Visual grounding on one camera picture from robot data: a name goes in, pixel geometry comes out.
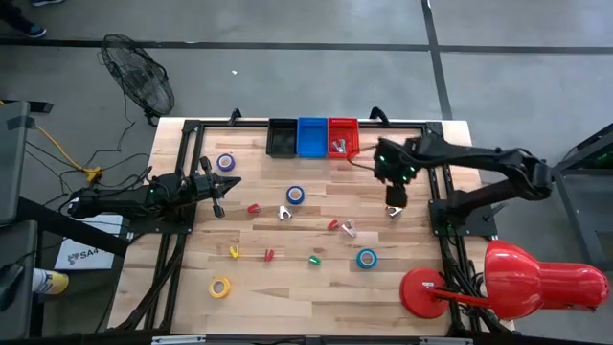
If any blue plastic basket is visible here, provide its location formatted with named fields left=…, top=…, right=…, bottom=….
left=296, top=116, right=330, bottom=159

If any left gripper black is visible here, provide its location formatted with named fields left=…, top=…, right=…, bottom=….
left=187, top=155, right=242, bottom=219

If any red desk lamp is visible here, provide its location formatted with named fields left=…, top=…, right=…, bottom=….
left=399, top=239, right=611, bottom=321

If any silver metal bracket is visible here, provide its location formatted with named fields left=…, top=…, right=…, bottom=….
left=420, top=336, right=474, bottom=345
left=151, top=334, right=207, bottom=345

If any person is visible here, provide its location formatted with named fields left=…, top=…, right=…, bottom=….
left=0, top=0, right=66, bottom=39

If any black metal beam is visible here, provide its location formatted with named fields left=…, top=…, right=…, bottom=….
left=17, top=195, right=131, bottom=258

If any black plastic basket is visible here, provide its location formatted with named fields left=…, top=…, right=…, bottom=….
left=265, top=117, right=299, bottom=159

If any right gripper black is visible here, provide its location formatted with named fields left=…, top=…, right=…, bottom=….
left=374, top=137, right=419, bottom=208

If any black floor fan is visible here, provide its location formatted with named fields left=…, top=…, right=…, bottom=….
left=99, top=33, right=176, bottom=127

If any white cardboard box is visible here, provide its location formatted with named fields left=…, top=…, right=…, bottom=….
left=54, top=214, right=125, bottom=271

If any grey equipment case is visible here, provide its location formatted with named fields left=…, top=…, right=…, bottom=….
left=0, top=100, right=31, bottom=226
left=0, top=219, right=39, bottom=342

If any red plastic basket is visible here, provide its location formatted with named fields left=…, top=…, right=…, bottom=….
left=328, top=117, right=361, bottom=160

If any dark blue tape roll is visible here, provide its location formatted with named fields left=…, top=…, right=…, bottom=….
left=285, top=185, right=307, bottom=206

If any purple tape roll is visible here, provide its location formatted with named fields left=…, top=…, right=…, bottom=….
left=216, top=152, right=237, bottom=173

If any yellow cable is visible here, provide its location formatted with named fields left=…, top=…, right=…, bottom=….
left=0, top=99, right=104, bottom=183

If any black metal cart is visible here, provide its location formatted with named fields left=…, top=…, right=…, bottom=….
left=550, top=122, right=613, bottom=269

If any yellow tape roll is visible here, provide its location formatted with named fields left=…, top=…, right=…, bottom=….
left=207, top=276, right=232, bottom=300

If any black aluminium table frame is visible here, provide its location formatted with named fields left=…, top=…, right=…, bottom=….
left=107, top=118, right=516, bottom=337

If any yellow spray bottle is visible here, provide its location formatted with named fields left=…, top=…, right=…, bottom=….
left=31, top=267, right=70, bottom=295

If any light blue tape roll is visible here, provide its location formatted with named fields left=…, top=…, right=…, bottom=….
left=355, top=247, right=378, bottom=270

